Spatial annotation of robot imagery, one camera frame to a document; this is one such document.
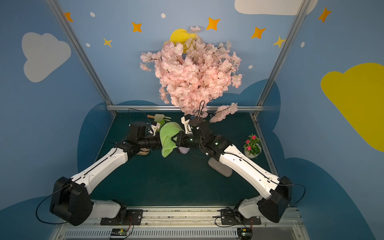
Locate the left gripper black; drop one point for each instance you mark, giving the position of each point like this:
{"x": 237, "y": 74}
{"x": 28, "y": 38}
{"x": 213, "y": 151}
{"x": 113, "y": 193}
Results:
{"x": 156, "y": 142}

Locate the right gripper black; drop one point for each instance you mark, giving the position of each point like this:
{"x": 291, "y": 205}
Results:
{"x": 177, "y": 140}

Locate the tan eyeglass case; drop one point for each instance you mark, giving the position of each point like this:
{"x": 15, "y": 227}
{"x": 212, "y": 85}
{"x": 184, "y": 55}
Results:
{"x": 143, "y": 152}

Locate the green grey microfiber cloth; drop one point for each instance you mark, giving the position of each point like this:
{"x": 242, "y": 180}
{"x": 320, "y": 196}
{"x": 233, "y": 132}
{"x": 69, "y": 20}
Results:
{"x": 167, "y": 131}

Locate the purple eyeglass case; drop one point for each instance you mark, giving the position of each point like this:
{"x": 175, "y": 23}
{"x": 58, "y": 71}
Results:
{"x": 183, "y": 150}

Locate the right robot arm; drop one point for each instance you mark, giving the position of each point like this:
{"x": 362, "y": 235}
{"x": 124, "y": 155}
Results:
{"x": 275, "y": 192}

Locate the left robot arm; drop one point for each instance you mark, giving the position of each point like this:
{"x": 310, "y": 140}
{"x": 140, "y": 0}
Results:
{"x": 71, "y": 199}

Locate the grey eyeglass case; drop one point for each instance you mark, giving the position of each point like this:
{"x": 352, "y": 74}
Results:
{"x": 220, "y": 167}

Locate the green black work glove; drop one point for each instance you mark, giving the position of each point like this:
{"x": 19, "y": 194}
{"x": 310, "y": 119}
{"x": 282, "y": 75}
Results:
{"x": 162, "y": 121}

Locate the small pink flower pot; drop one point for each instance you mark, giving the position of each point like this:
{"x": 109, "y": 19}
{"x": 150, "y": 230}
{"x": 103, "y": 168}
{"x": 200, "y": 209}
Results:
{"x": 252, "y": 147}

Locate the pink cherry blossom tree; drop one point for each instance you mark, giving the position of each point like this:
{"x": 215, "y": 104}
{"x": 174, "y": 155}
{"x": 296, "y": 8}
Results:
{"x": 193, "y": 73}

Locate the left controller board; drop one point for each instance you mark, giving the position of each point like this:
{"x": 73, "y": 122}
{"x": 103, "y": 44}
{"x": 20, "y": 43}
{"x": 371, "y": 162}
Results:
{"x": 119, "y": 233}

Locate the controller board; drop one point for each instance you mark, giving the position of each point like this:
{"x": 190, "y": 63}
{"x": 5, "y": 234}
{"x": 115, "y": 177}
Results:
{"x": 244, "y": 234}
{"x": 119, "y": 233}

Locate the right controller board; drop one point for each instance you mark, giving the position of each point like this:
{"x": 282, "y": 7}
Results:
{"x": 244, "y": 234}

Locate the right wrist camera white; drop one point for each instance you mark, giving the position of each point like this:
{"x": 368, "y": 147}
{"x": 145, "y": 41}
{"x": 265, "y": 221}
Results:
{"x": 185, "y": 121}

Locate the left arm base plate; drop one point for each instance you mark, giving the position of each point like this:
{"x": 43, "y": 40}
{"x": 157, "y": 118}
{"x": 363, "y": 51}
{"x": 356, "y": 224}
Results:
{"x": 129, "y": 217}

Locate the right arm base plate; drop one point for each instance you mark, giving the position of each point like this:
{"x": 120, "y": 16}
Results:
{"x": 228, "y": 218}

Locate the right aluminium frame post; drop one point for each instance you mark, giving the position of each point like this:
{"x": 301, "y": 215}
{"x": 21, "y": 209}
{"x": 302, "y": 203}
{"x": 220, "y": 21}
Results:
{"x": 303, "y": 11}

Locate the aluminium frame post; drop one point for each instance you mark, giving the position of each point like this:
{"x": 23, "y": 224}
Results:
{"x": 303, "y": 11}
{"x": 59, "y": 14}

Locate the left aluminium frame post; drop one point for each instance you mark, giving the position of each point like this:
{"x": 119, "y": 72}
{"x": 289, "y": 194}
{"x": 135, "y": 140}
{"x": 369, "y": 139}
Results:
{"x": 59, "y": 14}

